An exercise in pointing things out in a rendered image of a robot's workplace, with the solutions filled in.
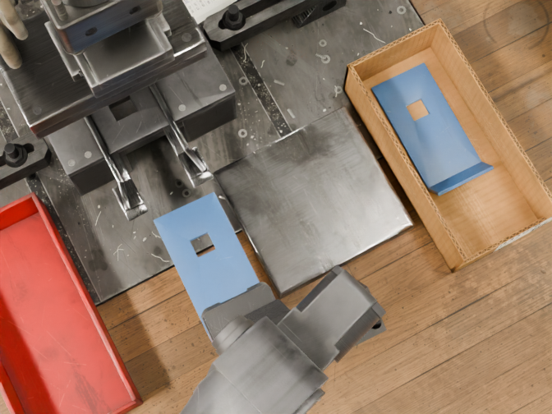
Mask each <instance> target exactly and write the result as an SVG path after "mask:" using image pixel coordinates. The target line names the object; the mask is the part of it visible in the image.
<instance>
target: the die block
mask: <svg viewBox="0 0 552 414"><path fill-rule="evenodd" d="M130 99H131V96H130V95H128V96H127V97H125V98H123V99H120V100H118V101H117V102H115V103H112V104H110V105H109V108H110V109H111V108H114V107H116V106H118V105H120V104H123V103H125V102H126V101H128V100H130ZM131 101H132V99H131ZM132 103H133V101H132ZM133 104H134V103H133ZM134 106H135V105H134ZM135 108H136V106H135ZM136 110H137V108H136ZM137 112H138V110H137ZM236 118H237V106H236V96H235V95H233V96H232V97H230V98H228V99H225V100H224V101H222V102H220V103H217V104H215V105H214V106H212V107H210V108H207V109H206V110H204V111H202V112H200V113H197V114H196V115H194V116H192V117H189V118H187V119H186V120H184V121H182V122H179V123H178V124H177V126H178V128H180V130H181V131H182V134H183V135H184V137H185V139H186V141H187V142H191V141H193V140H194V139H196V138H198V137H200V136H202V135H204V134H206V133H208V132H210V131H212V130H214V129H216V128H218V127H220V126H222V125H224V124H226V123H228V122H230V121H232V120H234V119H236ZM162 136H165V133H164V131H161V132H160V133H158V134H156V135H154V136H151V137H150V138H148V139H146V140H143V141H141V142H140V143H138V144H136V145H133V146H132V147H130V148H128V149H125V150H123V151H122V152H120V153H119V155H120V157H121V159H122V161H123V163H124V165H125V166H126V169H127V171H128V172H131V171H132V168H131V165H130V163H129V161H128V159H127V156H126V154H129V153H130V152H132V151H134V150H137V149H139V148H140V147H142V146H144V145H147V144H149V143H150V142H152V141H154V140H157V139H158V138H160V137H162ZM69 178H70V180H71V182H72V183H73V185H74V186H75V188H76V189H77V190H78V192H79V193H80V195H81V196H83V195H85V194H87V193H89V192H91V191H93V190H95V189H97V188H99V187H101V186H103V185H105V184H107V183H109V182H111V181H113V180H115V179H116V178H115V176H114V175H113V173H112V171H111V169H110V167H109V166H108V163H107V161H106V159H105V160H104V161H102V162H100V163H97V164H95V165H94V166H92V167H90V168H87V169H86V170H84V171H82V172H79V173H77V174H76V175H74V176H72V177H69Z"/></svg>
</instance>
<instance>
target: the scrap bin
mask: <svg viewBox="0 0 552 414"><path fill-rule="evenodd" d="M0 393H1V395H2V397H3V399H4V401H5V403H6V405H7V408H8V410H9V412H10V413H11V414H125V413H126V412H129V411H130V410H132V409H134V408H136V407H138V406H140V405H141V404H143V401H142V399H141V397H140V395H139V393H138V391H137V389H136V386H135V384H134V382H133V380H132V378H131V376H130V374H129V372H128V370H127V368H126V366H125V364H124V362H123V360H122V358H121V356H120V354H119V352H118V350H117V348H116V346H115V344H114V342H113V340H112V338H111V336H110V334H109V332H108V330H107V328H106V326H105V324H104V322H103V320H102V318H101V316H100V314H99V312H98V310H97V308H96V306H95V304H94V302H93V300H92V298H91V296H90V294H89V292H88V290H87V288H86V286H85V284H84V282H83V280H82V278H81V276H80V274H79V272H78V270H77V268H76V266H75V264H74V262H73V260H72V258H71V256H70V254H69V252H68V250H67V247H66V245H65V243H64V241H63V239H62V237H61V235H60V233H59V231H58V229H57V227H56V225H55V223H54V221H53V219H52V217H51V215H50V213H49V211H48V209H47V207H46V206H45V204H44V203H43V202H42V200H41V199H40V198H39V197H38V196H37V195H36V194H35V192H31V193H30V194H28V195H25V196H23V197H21V198H20V199H18V200H15V201H13V202H11V203H10V204H8V205H5V206H3V207H2V208H0Z"/></svg>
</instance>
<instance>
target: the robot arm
mask: <svg viewBox="0 0 552 414"><path fill-rule="evenodd" d="M385 313H386V311H385V310H384V308H383V307H382V306H381V305H380V304H379V303H378V302H377V300H376V299H375V298H374V297H373V296H372V295H371V293H370V289H369V288H368V287H367V286H366V285H365V284H363V283H361V282H360V281H358V280H356V279H355V278H353V276H351V275H350V274H349V273H348V272H347V271H346V270H345V269H343V268H341V267H340V266H338V265H336V266H335V267H334V268H333V269H332V270H331V271H330V272H329V273H328V274H327V275H326V276H325V277H324V278H323V279H322V280H321V281H320V282H319V283H318V284H317V285H316V286H315V287H314V288H313V289H312V290H311V292H310V293H309V294H308V295H307V296H306V297H305V298H304V299H303V300H302V301H301V302H300V303H299V304H298V305H297V306H296V307H293V308H292V309H291V310H290V309H289V308H288V307H287V306H285V305H284V304H283V303H282V302H281V301H280V300H279V299H278V300H276V299H275V297H274V295H273V292H272V290H271V288H270V286H269V285H268V284H267V283H265V282H260V283H257V284H255V285H253V286H251V287H249V288H247V289H246V291H245V292H243V293H241V294H239V295H237V296H235V297H233V298H231V299H228V300H226V301H224V302H222V303H220V302H218V303H216V304H214V305H212V306H209V307H207V308H205V309H204V311H203V312H202V314H201V319H202V320H203V322H204V324H205V327H206V329H207V331H208V333H209V336H210V338H211V340H212V346H213V347H214V348H215V349H216V352H217V353H218V355H219V357H218V358H217V359H216V360H215V361H214V362H213V363H212V364H211V367H210V368H209V371H208V374H207V376H206V377H205V378H204V379H203V380H202V381H201V382H199V383H198V385H197V386H196V388H195V390H194V391H193V394H192V396H191V398H190V400H189V401H188V403H187V404H186V406H184V408H183V409H182V411H181V412H180V413H179V414H306V413H307V412H308V411H309V410H310V409H311V408H312V407H313V406H314V405H315V404H316V403H317V402H318V401H320V400H321V398H322V397H323V396H324V395H325V392H324V391H323V390H322V389H321V387H322V386H323V385H324V383H325V382H326V381H327V380H328V379H329V377H328V376H327V375H326V374H325V373H324V370H325V369H326V368H327V367H328V366H329V365H330V364H331V363H332V362H333V361H336V362H337V363H338V362H339V361H340V360H341V359H342V358H343V357H344V356H345V355H346V354H347V353H348V352H349V351H350V350H351V349H352V348H353V347H355V346H356V345H358V344H360V343H363V342H365V341H366V340H368V339H370V338H373V337H374V336H376V335H378V334H381V333H383V332H384V331H386V330H387V329H386V327H385V325H384V322H383V320H382V316H383V315H384V314H385Z"/></svg>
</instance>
